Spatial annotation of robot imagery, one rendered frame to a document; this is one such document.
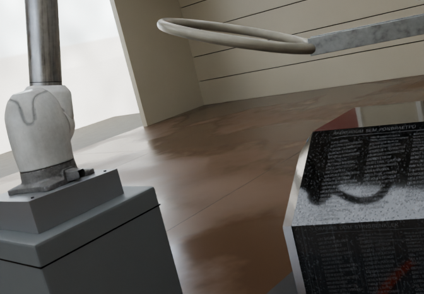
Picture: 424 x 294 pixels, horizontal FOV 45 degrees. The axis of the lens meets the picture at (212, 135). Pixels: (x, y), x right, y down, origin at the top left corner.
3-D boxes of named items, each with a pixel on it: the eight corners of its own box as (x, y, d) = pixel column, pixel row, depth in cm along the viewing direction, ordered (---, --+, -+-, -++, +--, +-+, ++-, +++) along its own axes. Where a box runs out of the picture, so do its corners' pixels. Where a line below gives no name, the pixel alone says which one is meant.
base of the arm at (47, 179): (58, 190, 132) (52, 170, 132) (5, 195, 144) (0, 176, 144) (106, 170, 147) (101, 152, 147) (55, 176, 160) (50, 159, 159)
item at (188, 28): (322, 48, 172) (324, 39, 172) (312, 62, 126) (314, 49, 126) (185, 24, 183) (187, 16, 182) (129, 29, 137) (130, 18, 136)
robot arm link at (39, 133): (12, 176, 137) (-11, 96, 135) (25, 166, 155) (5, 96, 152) (72, 161, 140) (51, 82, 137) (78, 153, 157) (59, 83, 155)
